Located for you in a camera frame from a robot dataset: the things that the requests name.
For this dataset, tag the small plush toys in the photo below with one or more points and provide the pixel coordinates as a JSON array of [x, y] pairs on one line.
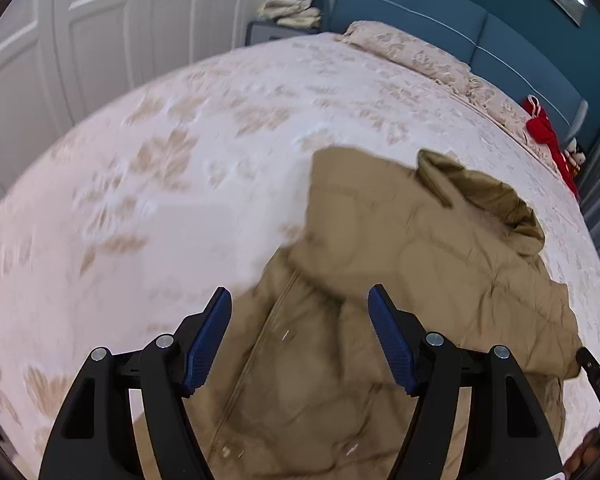
[[575, 155]]

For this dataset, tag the pile of cream cloth items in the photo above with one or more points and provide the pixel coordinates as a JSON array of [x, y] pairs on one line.
[[290, 7]]

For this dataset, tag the blue padded headboard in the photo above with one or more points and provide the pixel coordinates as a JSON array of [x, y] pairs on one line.
[[430, 10]]

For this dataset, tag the floral pillow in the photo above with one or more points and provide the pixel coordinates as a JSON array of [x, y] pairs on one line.
[[420, 60]]

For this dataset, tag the red cloth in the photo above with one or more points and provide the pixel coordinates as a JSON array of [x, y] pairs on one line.
[[542, 127]]

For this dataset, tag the tan puffer jacket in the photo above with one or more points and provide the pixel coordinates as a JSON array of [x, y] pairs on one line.
[[340, 240]]

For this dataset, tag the floral bedspread bed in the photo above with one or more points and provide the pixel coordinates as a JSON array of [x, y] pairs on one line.
[[180, 160]]

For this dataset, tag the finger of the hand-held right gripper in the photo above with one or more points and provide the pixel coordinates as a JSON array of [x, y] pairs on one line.
[[592, 375]]

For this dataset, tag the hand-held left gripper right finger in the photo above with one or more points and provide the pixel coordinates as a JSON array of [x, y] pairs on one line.
[[392, 347]]

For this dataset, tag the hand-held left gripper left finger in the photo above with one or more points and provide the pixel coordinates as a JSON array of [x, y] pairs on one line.
[[205, 347]]

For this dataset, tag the white panelled wardrobe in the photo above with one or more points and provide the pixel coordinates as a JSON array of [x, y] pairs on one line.
[[130, 20]]

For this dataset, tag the person's right hand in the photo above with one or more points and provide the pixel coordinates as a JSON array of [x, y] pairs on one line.
[[582, 455]]

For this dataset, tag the blue nightstand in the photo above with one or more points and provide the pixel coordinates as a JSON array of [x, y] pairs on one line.
[[265, 31]]

